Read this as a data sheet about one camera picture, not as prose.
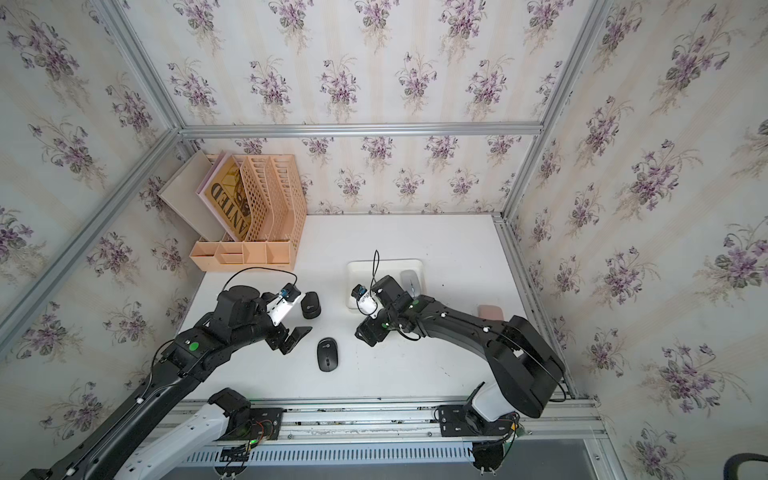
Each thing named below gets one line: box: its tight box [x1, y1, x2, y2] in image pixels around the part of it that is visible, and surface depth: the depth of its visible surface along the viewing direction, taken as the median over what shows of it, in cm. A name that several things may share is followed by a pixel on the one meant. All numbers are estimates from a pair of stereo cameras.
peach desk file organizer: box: [190, 154, 307, 272], surface depth 106 cm
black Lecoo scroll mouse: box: [317, 337, 339, 372], surface depth 85 cm
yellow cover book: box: [196, 152, 252, 242], surface depth 100 cm
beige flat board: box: [158, 150, 233, 242], surface depth 94 cm
